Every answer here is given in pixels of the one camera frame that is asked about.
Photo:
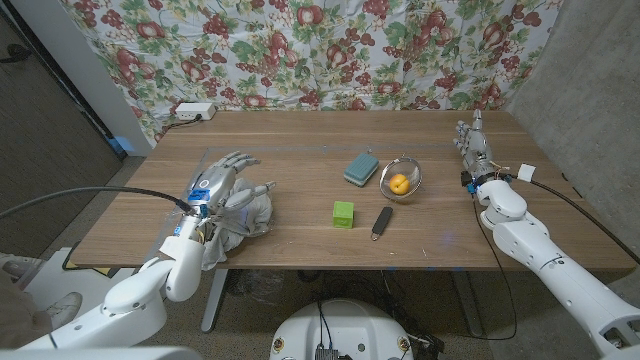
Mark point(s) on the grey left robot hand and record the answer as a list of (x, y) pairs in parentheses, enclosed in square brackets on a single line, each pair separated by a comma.
[(212, 182)]

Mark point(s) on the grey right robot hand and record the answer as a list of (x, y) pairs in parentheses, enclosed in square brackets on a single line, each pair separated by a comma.
[(481, 152)]

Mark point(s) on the grey shirt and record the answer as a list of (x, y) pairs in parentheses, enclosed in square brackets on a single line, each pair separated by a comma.
[(252, 220)]

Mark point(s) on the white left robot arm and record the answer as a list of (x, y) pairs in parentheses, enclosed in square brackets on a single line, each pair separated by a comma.
[(135, 300)]

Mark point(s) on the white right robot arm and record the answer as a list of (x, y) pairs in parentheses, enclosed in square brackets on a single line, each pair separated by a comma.
[(570, 280)]

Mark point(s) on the clear glass bowl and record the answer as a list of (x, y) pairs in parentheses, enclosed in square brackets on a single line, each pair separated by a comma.
[(414, 169)]

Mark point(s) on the green sticky note block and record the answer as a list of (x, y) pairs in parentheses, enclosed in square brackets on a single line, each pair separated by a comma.
[(343, 215)]

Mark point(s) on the white power strip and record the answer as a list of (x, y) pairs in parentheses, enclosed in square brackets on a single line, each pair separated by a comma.
[(192, 110)]

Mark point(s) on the orange fruit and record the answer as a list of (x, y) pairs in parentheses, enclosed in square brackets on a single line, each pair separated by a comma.
[(400, 184)]

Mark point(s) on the blue plastic piece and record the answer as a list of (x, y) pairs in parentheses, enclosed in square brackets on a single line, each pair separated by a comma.
[(122, 145)]

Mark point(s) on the clear plastic bag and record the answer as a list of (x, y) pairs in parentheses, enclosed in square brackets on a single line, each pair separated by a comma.
[(260, 286)]

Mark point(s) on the white table leg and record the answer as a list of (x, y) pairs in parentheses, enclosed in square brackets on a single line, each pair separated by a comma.
[(215, 300), (470, 310)]

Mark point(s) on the black key fob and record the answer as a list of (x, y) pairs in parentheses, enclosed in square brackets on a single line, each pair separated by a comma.
[(382, 220)]

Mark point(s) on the teal ribbed sponge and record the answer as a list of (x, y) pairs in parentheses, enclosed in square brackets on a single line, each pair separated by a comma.
[(361, 169)]

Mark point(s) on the floral fruit print backdrop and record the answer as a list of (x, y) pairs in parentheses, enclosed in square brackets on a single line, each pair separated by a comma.
[(350, 50)]

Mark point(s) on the white floor platform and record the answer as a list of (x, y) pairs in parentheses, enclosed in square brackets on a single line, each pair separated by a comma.
[(75, 280)]

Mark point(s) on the white sneaker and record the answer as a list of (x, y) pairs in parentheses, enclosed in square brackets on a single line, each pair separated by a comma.
[(65, 307), (20, 267)]

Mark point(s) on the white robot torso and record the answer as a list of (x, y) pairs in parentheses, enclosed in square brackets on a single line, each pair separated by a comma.
[(345, 330)]

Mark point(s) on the brown trouser leg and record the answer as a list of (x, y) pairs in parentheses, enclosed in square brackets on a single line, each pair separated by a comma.
[(20, 320)]

